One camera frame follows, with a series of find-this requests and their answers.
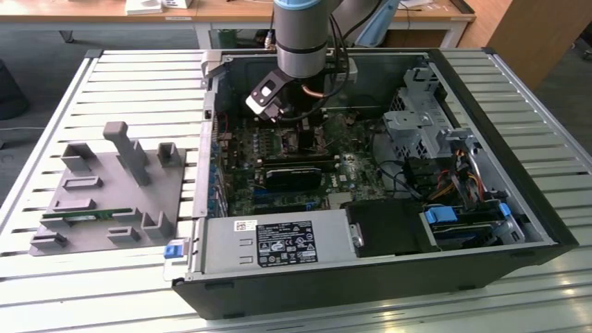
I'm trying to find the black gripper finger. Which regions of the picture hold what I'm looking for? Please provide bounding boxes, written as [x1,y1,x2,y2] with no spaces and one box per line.
[297,116,321,154]

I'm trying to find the CPU socket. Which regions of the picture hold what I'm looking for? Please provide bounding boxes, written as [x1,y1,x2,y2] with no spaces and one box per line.
[276,128,329,156]

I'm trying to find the black graphics card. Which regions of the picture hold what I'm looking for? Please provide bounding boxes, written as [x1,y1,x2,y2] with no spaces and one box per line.
[263,166,324,194]

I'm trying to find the green motherboard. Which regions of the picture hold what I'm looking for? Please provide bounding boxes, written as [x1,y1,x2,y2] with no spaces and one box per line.
[215,103,395,219]

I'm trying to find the silver chipset heatsink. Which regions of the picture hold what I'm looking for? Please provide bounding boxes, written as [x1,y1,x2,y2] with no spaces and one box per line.
[327,194,353,209]

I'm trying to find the silver disk bay cage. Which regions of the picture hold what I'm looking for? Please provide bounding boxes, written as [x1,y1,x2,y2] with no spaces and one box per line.
[381,67,477,160]

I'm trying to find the black plastic shroud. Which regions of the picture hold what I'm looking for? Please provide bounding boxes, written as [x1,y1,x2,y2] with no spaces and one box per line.
[344,200,439,258]

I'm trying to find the blue disk carrier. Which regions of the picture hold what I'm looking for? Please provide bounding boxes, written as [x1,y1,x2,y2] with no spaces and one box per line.
[423,203,511,230]

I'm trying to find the silver power supply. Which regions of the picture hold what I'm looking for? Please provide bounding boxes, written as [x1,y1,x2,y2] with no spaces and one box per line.
[201,214,360,278]

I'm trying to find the white paper sheets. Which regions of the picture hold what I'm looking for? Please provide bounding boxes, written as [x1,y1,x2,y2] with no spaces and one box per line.
[400,0,448,10]

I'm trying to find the grey parts rack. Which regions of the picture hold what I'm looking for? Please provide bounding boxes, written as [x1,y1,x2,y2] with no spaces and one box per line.
[28,121,189,257]

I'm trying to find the white plastic stand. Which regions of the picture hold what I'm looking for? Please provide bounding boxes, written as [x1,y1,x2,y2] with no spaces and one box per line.
[125,0,164,15]

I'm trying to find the black PC case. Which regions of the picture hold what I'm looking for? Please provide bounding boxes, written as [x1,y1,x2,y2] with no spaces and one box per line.
[169,46,581,321]

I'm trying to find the green RAM stick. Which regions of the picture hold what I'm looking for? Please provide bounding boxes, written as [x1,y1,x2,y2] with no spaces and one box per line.
[41,207,133,223]

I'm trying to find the wooden cabinet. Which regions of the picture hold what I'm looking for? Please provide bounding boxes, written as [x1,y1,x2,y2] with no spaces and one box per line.
[455,0,592,92]

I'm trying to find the wooden desk black legs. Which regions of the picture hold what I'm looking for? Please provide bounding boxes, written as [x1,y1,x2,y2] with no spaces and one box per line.
[0,0,200,43]

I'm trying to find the brass cable connector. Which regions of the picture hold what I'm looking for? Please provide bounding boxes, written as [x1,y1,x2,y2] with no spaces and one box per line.
[299,84,325,102]

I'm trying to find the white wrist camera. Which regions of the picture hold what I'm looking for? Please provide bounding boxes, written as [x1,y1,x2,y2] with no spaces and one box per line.
[243,68,292,121]

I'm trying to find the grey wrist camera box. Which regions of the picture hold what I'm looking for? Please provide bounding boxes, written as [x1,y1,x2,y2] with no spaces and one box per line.
[323,57,360,83]

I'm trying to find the black camera cable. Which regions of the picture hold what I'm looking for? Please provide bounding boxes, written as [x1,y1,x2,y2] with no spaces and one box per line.
[275,13,355,122]

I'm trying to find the black data cable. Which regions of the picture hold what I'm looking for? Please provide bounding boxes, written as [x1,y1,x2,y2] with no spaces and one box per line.
[377,160,423,203]

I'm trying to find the wooden desk white frame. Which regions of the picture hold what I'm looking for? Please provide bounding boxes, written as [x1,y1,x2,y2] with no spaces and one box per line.
[193,0,477,49]

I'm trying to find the coloured power wire bundle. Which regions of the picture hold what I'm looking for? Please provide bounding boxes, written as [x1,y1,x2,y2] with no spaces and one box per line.
[428,147,492,212]

